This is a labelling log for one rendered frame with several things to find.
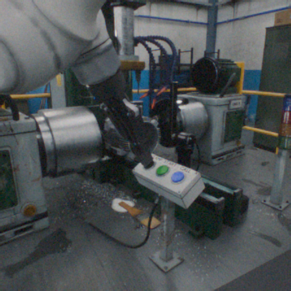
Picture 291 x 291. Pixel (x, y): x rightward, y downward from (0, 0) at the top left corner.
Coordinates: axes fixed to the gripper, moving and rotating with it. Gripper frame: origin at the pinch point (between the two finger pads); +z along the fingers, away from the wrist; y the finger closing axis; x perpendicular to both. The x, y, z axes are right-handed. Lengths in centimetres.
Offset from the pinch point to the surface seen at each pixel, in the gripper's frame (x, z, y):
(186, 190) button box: 1.5, 5.3, -13.5
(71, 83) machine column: -16, -7, 66
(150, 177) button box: 2.8, 4.6, -3.3
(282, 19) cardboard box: -375, 99, 139
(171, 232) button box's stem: 6.5, 20.7, -6.3
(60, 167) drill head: 13.9, 5.9, 32.5
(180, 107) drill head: -45, 22, 35
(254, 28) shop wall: -573, 177, 298
